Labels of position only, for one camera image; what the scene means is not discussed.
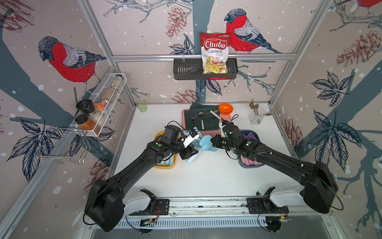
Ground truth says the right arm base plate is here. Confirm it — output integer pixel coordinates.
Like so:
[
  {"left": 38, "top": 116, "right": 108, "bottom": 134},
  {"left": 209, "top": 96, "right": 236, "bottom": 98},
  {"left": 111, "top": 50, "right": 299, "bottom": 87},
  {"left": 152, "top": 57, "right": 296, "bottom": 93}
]
[{"left": 246, "top": 187, "right": 289, "bottom": 215}]

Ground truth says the black wire basket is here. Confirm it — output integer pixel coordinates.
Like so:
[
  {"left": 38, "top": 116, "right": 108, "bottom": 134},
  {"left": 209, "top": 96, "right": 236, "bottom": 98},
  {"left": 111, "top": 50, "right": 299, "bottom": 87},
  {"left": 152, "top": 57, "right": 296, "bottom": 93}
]
[{"left": 173, "top": 58, "right": 238, "bottom": 80}]

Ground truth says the white handled knife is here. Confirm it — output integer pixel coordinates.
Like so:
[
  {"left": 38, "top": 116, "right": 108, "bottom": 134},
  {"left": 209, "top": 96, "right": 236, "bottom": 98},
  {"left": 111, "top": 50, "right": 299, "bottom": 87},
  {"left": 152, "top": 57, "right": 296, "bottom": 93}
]
[{"left": 210, "top": 110, "right": 222, "bottom": 121}]

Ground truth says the orange bowl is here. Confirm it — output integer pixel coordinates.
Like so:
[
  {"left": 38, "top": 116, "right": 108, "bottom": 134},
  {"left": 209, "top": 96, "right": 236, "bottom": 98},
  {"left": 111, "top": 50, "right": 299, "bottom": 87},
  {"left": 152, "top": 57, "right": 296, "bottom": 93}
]
[{"left": 218, "top": 103, "right": 233, "bottom": 115}]

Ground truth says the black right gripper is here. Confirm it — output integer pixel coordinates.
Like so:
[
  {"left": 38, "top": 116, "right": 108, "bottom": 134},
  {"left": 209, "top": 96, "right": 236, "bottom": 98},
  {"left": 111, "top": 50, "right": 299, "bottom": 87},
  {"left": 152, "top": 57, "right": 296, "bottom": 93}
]
[{"left": 208, "top": 134, "right": 237, "bottom": 153}]

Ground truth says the yellow plastic tray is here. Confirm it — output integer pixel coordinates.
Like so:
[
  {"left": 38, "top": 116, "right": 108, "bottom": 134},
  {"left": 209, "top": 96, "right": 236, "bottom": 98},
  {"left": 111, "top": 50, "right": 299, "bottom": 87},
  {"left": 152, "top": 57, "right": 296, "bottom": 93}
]
[{"left": 153, "top": 130, "right": 179, "bottom": 170}]

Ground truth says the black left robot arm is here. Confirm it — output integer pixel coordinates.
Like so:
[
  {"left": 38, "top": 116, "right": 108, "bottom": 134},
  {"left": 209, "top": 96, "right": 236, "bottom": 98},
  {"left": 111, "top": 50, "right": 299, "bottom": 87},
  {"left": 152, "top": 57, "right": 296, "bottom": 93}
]
[{"left": 84, "top": 125, "right": 200, "bottom": 232}]

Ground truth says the pink cutting board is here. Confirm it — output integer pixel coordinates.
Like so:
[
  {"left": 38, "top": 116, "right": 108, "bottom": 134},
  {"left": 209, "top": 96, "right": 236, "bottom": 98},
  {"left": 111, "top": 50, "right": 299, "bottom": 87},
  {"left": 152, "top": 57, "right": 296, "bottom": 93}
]
[{"left": 181, "top": 109, "right": 221, "bottom": 136}]

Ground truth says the orange spice jar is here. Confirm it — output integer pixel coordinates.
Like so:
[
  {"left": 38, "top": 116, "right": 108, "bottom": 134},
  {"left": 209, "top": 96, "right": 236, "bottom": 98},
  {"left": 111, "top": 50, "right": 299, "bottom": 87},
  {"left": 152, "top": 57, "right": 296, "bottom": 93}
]
[{"left": 75, "top": 114, "right": 97, "bottom": 130}]

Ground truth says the dark metal spoon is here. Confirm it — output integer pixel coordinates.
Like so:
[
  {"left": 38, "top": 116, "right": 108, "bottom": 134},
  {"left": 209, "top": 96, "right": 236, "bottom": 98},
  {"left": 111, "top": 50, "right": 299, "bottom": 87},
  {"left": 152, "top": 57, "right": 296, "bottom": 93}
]
[{"left": 190, "top": 112, "right": 214, "bottom": 122}]

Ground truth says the Chuba cassava chips bag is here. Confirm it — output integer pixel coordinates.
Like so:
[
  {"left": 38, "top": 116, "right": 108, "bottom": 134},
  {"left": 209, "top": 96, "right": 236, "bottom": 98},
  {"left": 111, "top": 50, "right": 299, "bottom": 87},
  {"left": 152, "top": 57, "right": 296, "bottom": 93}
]
[{"left": 200, "top": 32, "right": 230, "bottom": 74}]

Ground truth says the teal storage box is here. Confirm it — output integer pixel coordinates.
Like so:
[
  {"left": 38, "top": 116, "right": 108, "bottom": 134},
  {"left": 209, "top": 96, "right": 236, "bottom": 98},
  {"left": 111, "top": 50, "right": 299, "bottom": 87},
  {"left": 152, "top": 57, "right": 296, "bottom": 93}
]
[{"left": 239, "top": 130, "right": 264, "bottom": 168}]

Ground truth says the white wire spice rack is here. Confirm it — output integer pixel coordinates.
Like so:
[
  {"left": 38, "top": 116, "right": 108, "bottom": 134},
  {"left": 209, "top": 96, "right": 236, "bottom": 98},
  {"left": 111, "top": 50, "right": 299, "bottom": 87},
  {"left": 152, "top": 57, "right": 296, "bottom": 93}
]
[{"left": 75, "top": 73, "right": 126, "bottom": 138}]

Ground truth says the purple shovel pink handle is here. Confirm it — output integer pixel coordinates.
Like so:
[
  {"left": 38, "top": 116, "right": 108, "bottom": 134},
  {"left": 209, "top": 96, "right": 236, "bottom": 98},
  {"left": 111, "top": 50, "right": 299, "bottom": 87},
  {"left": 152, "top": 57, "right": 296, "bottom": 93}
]
[{"left": 242, "top": 132, "right": 258, "bottom": 140}]

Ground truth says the small green glass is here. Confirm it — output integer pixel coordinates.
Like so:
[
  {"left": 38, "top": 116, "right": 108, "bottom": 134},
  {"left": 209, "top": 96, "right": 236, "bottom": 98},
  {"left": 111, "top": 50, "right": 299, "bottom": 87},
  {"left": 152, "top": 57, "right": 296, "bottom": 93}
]
[{"left": 136, "top": 100, "right": 147, "bottom": 113}]

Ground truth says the dark green cloth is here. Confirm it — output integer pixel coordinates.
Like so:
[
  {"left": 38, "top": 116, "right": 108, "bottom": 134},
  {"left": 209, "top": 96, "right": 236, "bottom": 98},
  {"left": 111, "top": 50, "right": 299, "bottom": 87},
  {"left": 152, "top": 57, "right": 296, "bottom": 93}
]
[{"left": 184, "top": 103, "right": 220, "bottom": 131}]

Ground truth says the black lid spice jar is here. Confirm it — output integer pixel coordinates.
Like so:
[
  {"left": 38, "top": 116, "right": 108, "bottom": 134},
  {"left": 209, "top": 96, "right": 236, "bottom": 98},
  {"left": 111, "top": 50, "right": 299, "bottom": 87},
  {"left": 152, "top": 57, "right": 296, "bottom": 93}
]
[{"left": 76, "top": 99, "right": 95, "bottom": 115}]

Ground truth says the clear cup with utensils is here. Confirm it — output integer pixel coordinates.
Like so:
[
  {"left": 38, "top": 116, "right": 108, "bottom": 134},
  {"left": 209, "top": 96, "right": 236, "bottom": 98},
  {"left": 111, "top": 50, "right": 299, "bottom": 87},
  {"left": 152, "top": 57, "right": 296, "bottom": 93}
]
[{"left": 249, "top": 99, "right": 272, "bottom": 124}]

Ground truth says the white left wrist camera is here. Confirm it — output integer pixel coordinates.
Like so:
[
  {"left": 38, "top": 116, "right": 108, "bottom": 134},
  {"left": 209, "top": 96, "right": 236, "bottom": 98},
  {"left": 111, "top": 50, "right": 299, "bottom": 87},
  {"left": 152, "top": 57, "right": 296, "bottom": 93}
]
[{"left": 183, "top": 130, "right": 195, "bottom": 147}]

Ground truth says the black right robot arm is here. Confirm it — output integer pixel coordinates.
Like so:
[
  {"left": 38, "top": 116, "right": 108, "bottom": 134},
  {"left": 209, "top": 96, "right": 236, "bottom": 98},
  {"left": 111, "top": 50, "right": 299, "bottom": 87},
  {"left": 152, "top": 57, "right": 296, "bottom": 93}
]
[{"left": 211, "top": 122, "right": 338, "bottom": 214}]

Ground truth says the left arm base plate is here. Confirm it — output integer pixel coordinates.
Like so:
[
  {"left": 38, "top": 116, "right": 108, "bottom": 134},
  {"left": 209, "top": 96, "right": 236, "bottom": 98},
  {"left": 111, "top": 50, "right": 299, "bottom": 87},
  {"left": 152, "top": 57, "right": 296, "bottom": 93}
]
[{"left": 124, "top": 189, "right": 170, "bottom": 216}]

